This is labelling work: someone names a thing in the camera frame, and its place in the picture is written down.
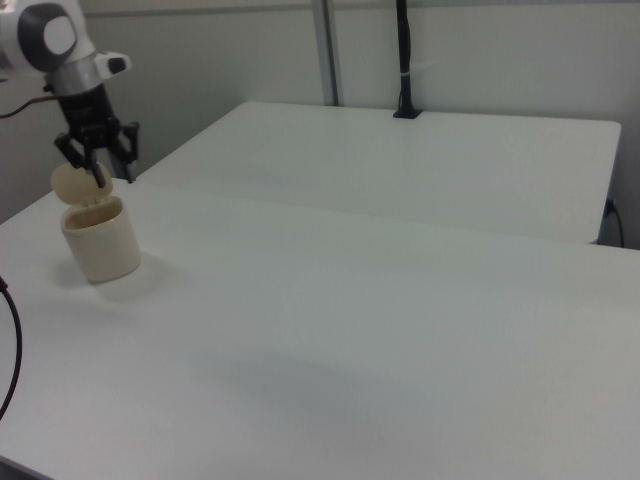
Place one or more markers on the grey partition post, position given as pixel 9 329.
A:
pixel 327 50

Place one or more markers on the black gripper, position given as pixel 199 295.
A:
pixel 87 112

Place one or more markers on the beige trash bin with lid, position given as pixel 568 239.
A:
pixel 102 245

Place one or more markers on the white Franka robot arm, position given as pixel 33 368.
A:
pixel 55 35

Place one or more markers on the black camera stand pole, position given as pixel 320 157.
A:
pixel 405 60

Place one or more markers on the white side table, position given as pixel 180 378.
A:
pixel 400 170

